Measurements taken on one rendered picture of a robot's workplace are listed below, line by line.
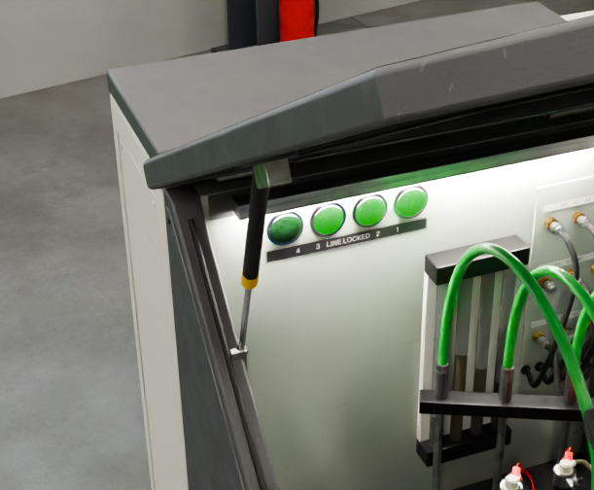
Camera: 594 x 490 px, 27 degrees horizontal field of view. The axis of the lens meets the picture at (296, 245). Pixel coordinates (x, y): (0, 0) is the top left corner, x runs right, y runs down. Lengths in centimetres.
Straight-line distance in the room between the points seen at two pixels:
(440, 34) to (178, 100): 43
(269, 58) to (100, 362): 205
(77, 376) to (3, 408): 24
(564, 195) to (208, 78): 53
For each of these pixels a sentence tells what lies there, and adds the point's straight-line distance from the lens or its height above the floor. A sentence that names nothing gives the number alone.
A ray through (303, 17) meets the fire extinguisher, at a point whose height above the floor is 31.
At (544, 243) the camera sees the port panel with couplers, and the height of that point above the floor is 126.
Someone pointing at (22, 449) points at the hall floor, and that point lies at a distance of 343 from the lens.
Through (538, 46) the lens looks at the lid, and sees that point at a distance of 72.
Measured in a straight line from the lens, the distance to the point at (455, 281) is 160.
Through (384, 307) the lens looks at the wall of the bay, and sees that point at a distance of 172.
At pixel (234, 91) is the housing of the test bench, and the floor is 150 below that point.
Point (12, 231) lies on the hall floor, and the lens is 440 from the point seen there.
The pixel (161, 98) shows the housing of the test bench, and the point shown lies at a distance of 166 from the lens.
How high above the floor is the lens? 219
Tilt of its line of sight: 32 degrees down
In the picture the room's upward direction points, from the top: 1 degrees counter-clockwise
